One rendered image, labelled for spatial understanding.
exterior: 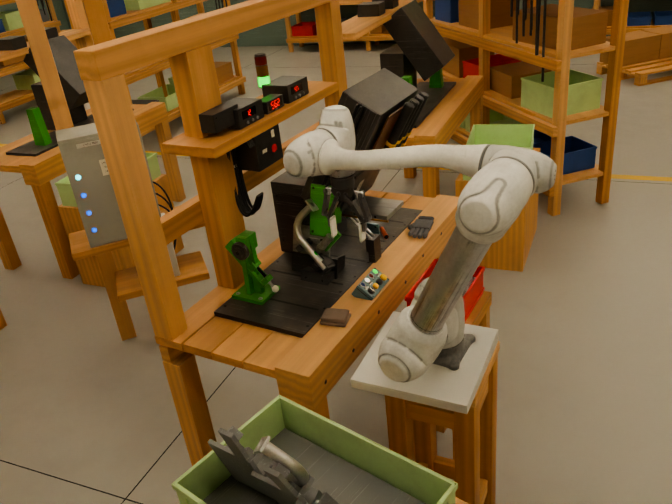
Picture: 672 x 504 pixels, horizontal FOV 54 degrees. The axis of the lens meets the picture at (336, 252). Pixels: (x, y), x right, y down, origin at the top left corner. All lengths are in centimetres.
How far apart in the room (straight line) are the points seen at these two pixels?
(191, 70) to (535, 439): 218
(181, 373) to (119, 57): 118
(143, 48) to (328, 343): 116
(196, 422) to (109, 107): 130
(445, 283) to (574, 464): 159
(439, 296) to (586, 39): 351
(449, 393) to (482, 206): 76
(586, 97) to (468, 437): 341
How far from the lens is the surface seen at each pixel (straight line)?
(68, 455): 362
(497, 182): 156
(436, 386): 212
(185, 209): 260
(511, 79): 552
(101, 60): 217
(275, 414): 205
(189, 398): 271
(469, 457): 233
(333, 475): 194
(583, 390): 354
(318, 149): 181
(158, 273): 241
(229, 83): 929
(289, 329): 242
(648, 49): 917
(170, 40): 238
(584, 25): 504
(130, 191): 227
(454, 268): 172
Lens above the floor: 225
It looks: 28 degrees down
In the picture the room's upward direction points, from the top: 7 degrees counter-clockwise
